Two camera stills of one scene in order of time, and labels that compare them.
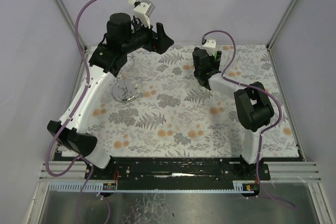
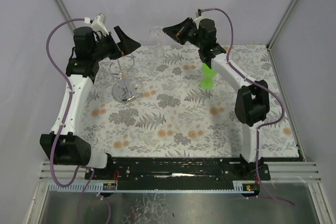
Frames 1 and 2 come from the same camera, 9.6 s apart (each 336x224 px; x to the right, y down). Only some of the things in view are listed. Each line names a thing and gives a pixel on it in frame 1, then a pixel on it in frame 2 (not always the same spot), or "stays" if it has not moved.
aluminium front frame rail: [291, 171] stays
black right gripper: [203, 76] → [188, 33]
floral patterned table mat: [159, 108] stays
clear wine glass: [137, 88] stays
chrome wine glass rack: [122, 91] stays
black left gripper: [155, 40] → [115, 47]
